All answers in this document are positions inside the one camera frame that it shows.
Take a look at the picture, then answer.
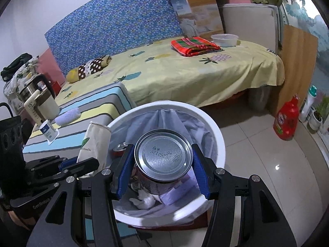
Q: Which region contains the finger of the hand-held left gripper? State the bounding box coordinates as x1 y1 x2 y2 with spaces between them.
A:
25 155 79 176
33 157 100 184

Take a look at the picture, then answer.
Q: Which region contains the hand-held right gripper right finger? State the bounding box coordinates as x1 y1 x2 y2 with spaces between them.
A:
191 143 296 247

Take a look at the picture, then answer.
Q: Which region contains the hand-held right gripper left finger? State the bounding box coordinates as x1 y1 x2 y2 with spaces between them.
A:
26 142 136 247

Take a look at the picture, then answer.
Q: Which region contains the cream paper bag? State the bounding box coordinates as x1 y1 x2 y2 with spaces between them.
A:
76 121 112 178

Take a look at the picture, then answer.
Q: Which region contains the white tissue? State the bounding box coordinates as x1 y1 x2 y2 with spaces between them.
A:
129 190 156 210

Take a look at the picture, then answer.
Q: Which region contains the red tin can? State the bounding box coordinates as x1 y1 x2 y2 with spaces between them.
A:
134 129 194 196

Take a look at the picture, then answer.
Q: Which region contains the white round trash bin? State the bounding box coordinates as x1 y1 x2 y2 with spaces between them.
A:
107 101 227 228

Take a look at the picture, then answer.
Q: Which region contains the small blue white cup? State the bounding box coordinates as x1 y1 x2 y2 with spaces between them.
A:
40 120 60 145

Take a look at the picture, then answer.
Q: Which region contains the cream electric water dispenser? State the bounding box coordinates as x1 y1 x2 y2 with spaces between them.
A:
24 90 46 125

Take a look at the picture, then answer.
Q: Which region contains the white foam fruit net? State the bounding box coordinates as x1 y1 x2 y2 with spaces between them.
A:
55 109 82 126

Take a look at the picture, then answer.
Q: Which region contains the brown and cream jug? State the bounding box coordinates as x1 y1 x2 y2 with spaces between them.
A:
37 89 60 120

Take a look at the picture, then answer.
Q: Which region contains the stainless steel kettle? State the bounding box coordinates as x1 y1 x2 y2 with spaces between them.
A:
19 73 56 104

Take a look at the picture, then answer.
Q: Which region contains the translucent white bin liner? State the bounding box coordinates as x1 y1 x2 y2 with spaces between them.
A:
113 108 219 220

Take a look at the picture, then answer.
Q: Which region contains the pineapple print bundle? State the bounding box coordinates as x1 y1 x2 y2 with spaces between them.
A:
2 57 39 114

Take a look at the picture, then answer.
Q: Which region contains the black bag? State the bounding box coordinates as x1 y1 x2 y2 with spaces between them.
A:
0 53 33 80

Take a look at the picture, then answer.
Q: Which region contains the clear plastic storage box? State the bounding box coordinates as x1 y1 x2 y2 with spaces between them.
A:
248 86 273 109

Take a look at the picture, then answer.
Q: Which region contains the bed with yellow sheet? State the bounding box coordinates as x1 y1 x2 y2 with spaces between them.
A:
53 35 285 109

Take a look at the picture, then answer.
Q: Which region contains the brown polka dot pillow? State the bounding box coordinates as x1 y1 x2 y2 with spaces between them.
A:
65 55 112 83

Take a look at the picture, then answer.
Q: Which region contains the red detergent bottle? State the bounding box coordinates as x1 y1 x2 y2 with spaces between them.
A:
273 95 301 141

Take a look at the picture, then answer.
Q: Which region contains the potted plant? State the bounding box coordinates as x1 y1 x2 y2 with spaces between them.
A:
308 103 327 132

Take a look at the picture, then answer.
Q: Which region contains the white bottle teal cap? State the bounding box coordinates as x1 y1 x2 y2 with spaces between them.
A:
299 85 318 123

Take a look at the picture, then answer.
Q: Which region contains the red plaid folded cloth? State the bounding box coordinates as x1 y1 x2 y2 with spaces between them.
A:
171 37 223 57

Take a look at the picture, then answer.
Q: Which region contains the clear plastic bowl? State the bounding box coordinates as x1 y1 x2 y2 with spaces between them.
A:
211 33 238 48

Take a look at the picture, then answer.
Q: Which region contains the wooden board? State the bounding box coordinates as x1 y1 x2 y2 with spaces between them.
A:
269 26 319 116

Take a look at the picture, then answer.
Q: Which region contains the blue floral headboard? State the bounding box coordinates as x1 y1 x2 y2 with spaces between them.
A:
44 0 195 77

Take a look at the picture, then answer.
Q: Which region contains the white board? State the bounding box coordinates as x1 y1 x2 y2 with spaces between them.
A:
221 3 282 55

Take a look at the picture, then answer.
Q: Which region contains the cardboard bedding box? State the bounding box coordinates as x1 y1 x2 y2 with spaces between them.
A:
171 0 224 38

